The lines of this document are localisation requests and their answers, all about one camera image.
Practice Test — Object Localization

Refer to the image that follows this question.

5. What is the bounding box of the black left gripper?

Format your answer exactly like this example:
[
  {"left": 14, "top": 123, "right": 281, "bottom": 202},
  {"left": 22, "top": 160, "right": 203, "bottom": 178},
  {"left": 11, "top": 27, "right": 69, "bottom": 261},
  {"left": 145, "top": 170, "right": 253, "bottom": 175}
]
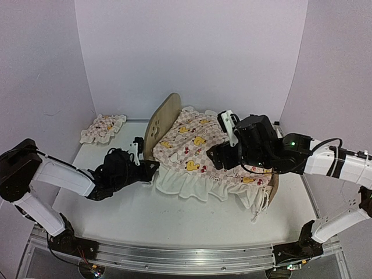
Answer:
[{"left": 112, "top": 159, "right": 159, "bottom": 192}]

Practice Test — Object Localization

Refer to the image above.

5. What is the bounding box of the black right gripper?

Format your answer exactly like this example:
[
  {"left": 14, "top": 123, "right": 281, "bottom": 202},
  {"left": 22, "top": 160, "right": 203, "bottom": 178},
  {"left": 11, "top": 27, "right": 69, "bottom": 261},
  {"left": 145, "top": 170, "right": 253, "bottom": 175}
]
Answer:
[{"left": 207, "top": 141, "right": 273, "bottom": 171}]

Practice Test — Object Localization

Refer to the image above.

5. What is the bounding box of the duck print bed cushion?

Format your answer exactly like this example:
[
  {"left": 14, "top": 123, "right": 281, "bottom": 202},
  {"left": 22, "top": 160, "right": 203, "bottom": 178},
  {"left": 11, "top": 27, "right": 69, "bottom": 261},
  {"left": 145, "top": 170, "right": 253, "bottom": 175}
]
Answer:
[{"left": 152, "top": 106, "right": 276, "bottom": 223}]

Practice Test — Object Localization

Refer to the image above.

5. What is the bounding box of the small duck print pillow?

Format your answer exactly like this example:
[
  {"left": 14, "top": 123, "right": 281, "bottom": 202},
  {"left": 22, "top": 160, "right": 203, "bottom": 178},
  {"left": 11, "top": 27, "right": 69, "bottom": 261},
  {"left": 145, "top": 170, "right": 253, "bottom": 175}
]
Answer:
[{"left": 80, "top": 114, "right": 127, "bottom": 144}]

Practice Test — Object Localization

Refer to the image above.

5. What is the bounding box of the wooden pet bed frame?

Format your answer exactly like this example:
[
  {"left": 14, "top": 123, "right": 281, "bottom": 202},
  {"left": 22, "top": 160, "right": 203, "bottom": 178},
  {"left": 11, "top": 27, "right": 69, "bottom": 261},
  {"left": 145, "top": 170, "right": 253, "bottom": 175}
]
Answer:
[{"left": 144, "top": 93, "right": 278, "bottom": 210}]

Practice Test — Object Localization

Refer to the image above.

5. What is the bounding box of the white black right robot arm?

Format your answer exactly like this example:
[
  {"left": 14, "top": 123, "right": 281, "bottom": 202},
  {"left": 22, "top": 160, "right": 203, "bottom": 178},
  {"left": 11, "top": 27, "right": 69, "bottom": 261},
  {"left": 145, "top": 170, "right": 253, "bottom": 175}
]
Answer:
[{"left": 207, "top": 110, "right": 371, "bottom": 267}]

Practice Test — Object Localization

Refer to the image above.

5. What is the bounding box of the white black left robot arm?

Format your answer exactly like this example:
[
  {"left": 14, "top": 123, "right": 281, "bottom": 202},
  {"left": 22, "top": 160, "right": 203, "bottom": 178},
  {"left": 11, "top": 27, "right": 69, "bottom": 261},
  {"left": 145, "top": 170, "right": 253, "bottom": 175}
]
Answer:
[{"left": 1, "top": 137, "right": 160, "bottom": 260}]

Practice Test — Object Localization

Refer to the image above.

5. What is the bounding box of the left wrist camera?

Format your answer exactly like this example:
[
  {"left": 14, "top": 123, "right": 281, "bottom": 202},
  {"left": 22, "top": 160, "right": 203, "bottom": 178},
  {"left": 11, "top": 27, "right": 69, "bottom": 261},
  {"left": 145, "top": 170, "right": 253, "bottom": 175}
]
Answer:
[{"left": 128, "top": 137, "right": 144, "bottom": 166}]

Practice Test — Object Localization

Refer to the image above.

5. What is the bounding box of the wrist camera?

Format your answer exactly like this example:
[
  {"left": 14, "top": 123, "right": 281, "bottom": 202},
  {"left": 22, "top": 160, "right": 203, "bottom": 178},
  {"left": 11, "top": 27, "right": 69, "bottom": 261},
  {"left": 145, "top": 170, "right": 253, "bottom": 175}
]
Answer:
[
  {"left": 217, "top": 110, "right": 239, "bottom": 147},
  {"left": 128, "top": 137, "right": 144, "bottom": 166}
]

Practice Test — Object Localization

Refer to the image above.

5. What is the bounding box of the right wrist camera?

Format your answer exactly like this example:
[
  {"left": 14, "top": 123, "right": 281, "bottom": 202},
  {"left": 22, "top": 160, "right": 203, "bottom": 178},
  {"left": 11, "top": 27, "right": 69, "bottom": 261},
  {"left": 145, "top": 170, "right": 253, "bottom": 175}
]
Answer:
[{"left": 217, "top": 110, "right": 239, "bottom": 147}]

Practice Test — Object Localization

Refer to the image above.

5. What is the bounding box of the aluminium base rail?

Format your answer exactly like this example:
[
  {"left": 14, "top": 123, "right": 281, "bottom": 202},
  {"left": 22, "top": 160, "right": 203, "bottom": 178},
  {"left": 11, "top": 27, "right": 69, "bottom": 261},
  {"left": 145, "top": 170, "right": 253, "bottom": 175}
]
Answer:
[{"left": 17, "top": 227, "right": 350, "bottom": 278}]

